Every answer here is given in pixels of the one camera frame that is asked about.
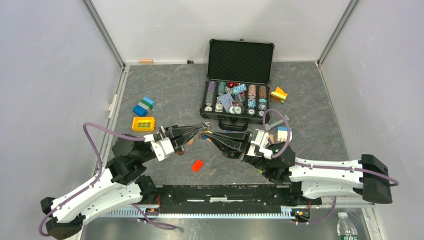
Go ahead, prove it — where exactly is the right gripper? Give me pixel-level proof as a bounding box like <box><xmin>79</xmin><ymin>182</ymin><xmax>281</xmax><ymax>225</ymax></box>
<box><xmin>203</xmin><ymin>130</ymin><xmax>271</xmax><ymax>173</ymax></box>

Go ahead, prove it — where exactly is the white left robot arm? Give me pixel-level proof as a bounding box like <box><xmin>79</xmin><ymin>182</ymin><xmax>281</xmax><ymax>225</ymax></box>
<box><xmin>38</xmin><ymin>122</ymin><xmax>211</xmax><ymax>240</ymax></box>

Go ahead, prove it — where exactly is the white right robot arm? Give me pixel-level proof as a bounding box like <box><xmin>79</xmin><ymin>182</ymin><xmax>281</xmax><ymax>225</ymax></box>
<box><xmin>203</xmin><ymin>129</ymin><xmax>396</xmax><ymax>204</ymax></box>

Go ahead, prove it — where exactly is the small wooden cube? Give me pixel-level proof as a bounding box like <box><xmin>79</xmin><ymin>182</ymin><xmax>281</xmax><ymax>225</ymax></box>
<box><xmin>187</xmin><ymin>138</ymin><xmax>195</xmax><ymax>147</ymax></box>

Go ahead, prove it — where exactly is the grey plastic bolt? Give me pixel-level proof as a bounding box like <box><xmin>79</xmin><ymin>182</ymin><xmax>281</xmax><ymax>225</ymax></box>
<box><xmin>264</xmin><ymin>119</ymin><xmax>287</xmax><ymax>131</ymax></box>

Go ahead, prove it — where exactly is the yellow window brick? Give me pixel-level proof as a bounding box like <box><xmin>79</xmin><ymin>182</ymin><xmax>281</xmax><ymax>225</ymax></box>
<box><xmin>131</xmin><ymin>116</ymin><xmax>156</xmax><ymax>132</ymax></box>

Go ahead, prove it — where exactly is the blue white brick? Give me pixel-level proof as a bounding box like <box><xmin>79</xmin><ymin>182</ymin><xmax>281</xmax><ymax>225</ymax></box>
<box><xmin>277</xmin><ymin>126</ymin><xmax>293</xmax><ymax>142</ymax></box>

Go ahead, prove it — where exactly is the blue grey green brick stack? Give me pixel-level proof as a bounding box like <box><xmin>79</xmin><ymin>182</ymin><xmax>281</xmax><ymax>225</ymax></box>
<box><xmin>132</xmin><ymin>96</ymin><xmax>156</xmax><ymax>117</ymax></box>

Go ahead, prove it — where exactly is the black poker chip case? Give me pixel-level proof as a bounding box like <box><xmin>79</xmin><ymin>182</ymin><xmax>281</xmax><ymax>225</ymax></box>
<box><xmin>199</xmin><ymin>39</ymin><xmax>275</xmax><ymax>132</ymax></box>

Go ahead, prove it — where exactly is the yellow orange brick pile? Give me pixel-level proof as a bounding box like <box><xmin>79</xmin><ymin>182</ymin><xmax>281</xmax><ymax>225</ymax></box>
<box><xmin>270</xmin><ymin>87</ymin><xmax>288</xmax><ymax>103</ymax></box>

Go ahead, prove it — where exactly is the wooden block on ledge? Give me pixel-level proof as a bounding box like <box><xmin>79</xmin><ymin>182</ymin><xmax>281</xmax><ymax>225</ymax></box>
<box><xmin>139</xmin><ymin>59</ymin><xmax>154</xmax><ymax>65</ymax></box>

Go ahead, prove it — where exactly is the plastic water bottle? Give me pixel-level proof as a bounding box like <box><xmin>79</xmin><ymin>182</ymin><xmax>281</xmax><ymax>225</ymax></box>
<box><xmin>337</xmin><ymin>212</ymin><xmax>358</xmax><ymax>240</ymax></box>

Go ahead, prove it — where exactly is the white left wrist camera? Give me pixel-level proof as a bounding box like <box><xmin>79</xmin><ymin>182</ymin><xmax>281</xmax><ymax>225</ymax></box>
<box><xmin>144</xmin><ymin>134</ymin><xmax>175</xmax><ymax>161</ymax></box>

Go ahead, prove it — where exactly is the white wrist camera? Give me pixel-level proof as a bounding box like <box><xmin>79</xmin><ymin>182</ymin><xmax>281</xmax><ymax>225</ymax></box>
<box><xmin>144</xmin><ymin>134</ymin><xmax>175</xmax><ymax>161</ymax></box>
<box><xmin>247</xmin><ymin>129</ymin><xmax>273</xmax><ymax>160</ymax></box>

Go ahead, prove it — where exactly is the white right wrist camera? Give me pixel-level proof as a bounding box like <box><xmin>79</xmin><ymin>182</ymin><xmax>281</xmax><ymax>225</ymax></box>
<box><xmin>247</xmin><ymin>129</ymin><xmax>273</xmax><ymax>160</ymax></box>

